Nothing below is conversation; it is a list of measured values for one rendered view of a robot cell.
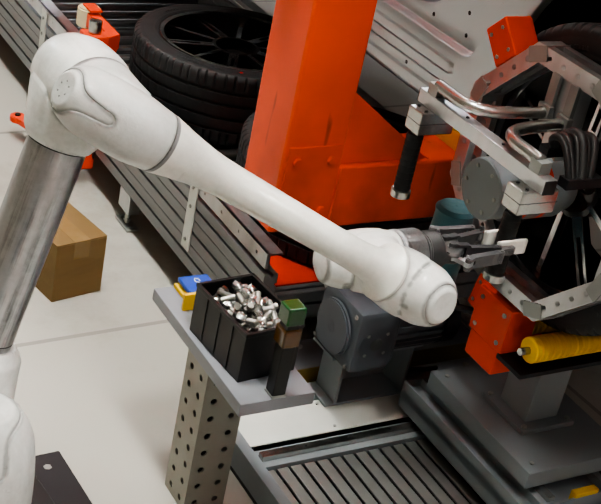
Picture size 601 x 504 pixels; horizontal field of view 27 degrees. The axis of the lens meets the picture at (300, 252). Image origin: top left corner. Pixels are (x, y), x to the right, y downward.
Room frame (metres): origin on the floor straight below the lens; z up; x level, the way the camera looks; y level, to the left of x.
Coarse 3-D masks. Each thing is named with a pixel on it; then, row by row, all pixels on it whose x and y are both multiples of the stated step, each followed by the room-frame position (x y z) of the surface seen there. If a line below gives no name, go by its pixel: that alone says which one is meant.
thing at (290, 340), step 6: (276, 324) 2.04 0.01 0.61; (276, 330) 2.04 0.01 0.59; (282, 330) 2.02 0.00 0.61; (294, 330) 2.02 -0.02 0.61; (300, 330) 2.03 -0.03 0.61; (276, 336) 2.03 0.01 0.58; (282, 336) 2.02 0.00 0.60; (288, 336) 2.01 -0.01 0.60; (294, 336) 2.02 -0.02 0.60; (300, 336) 2.03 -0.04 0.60; (282, 342) 2.01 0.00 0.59; (288, 342) 2.02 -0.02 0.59; (294, 342) 2.02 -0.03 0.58; (282, 348) 2.01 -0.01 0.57
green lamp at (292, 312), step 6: (288, 300) 2.04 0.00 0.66; (294, 300) 2.05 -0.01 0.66; (282, 306) 2.03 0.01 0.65; (288, 306) 2.02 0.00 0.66; (294, 306) 2.03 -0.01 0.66; (300, 306) 2.03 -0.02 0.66; (282, 312) 2.03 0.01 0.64; (288, 312) 2.01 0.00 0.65; (294, 312) 2.01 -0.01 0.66; (300, 312) 2.02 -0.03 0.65; (306, 312) 2.03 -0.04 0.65; (282, 318) 2.03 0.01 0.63; (288, 318) 2.01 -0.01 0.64; (294, 318) 2.02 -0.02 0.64; (300, 318) 2.02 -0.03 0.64; (288, 324) 2.01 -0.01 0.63; (294, 324) 2.02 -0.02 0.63; (300, 324) 2.03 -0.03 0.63
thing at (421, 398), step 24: (408, 384) 2.60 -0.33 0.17; (408, 408) 2.58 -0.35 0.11; (432, 408) 2.52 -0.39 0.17; (432, 432) 2.49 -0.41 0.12; (456, 432) 2.47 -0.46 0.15; (456, 456) 2.41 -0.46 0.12; (480, 456) 2.40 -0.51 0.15; (480, 480) 2.33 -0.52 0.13; (504, 480) 2.33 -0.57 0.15; (576, 480) 2.39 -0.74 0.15; (600, 480) 2.38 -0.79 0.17
